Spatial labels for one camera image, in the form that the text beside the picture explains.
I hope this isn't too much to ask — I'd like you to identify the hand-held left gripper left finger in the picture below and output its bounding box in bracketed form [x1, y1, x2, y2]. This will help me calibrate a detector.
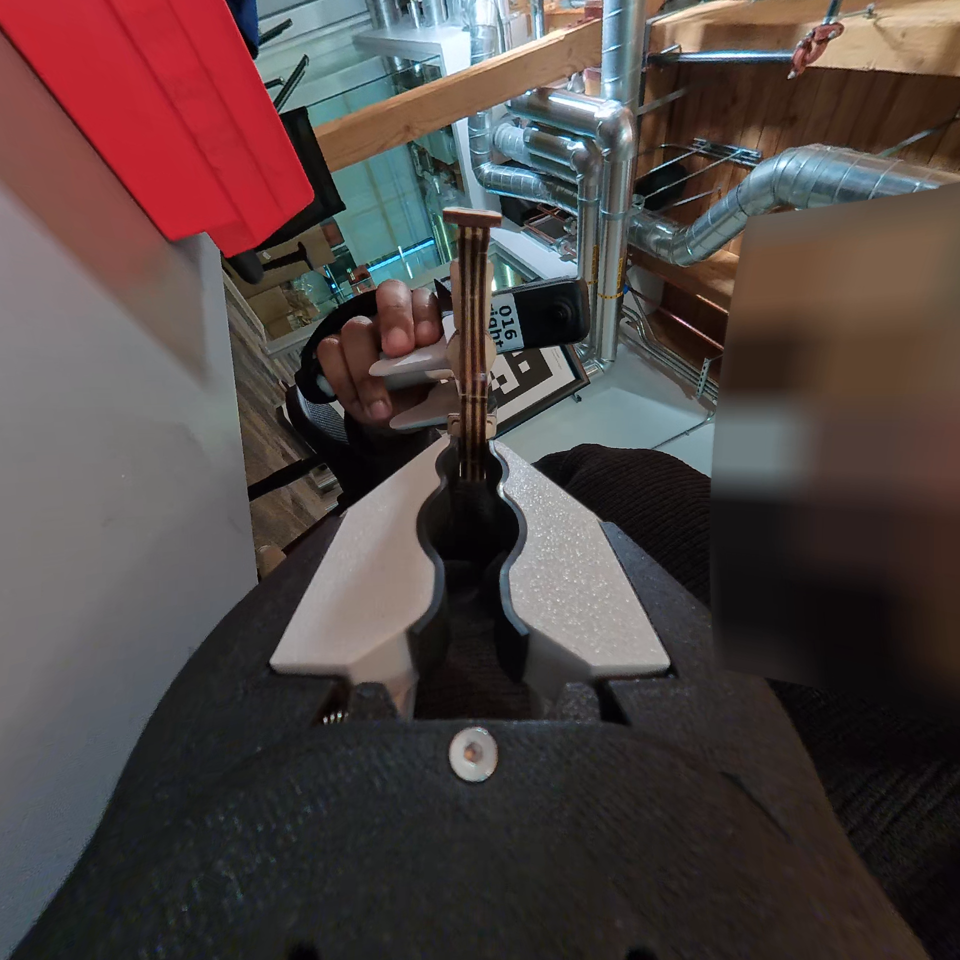
[268, 435, 460, 710]

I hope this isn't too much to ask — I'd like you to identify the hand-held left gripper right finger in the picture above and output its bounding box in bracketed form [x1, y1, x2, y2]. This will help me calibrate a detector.
[487, 441, 672, 706]

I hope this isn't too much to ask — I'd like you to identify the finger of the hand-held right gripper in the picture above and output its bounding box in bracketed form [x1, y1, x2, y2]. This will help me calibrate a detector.
[388, 393, 460, 435]
[369, 341, 457, 391]

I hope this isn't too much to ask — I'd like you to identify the wooden puzzle model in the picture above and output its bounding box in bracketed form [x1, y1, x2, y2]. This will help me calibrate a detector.
[442, 208, 502, 481]

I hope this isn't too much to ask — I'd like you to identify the person's right forearm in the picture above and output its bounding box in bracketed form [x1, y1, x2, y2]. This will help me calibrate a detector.
[341, 420, 451, 511]

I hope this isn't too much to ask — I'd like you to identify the person's right hand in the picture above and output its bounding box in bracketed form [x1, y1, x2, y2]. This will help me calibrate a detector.
[318, 279, 444, 429]

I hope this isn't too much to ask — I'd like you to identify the black mesh office chair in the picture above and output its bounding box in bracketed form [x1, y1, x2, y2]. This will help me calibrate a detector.
[247, 382, 355, 504]

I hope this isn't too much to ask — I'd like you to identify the silver vertical pipe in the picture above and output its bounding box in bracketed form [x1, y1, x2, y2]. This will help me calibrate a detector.
[577, 0, 648, 376]

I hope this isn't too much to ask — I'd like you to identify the silver pipe bundle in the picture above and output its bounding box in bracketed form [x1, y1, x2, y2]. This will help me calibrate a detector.
[468, 88, 603, 226]

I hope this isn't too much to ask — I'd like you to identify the wooden beam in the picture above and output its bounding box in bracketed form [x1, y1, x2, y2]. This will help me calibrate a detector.
[315, 18, 605, 174]

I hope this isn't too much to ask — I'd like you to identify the red plastic bin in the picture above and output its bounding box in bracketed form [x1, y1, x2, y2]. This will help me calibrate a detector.
[0, 0, 316, 256]

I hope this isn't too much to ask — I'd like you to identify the red pipe clamp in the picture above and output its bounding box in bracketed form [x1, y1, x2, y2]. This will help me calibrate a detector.
[787, 21, 846, 80]

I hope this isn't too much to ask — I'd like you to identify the metal wire cable tray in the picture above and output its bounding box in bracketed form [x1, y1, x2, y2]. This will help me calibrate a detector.
[637, 137, 762, 219]

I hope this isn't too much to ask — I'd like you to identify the silver ventilation duct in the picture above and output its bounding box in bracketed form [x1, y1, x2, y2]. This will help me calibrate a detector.
[630, 142, 960, 269]

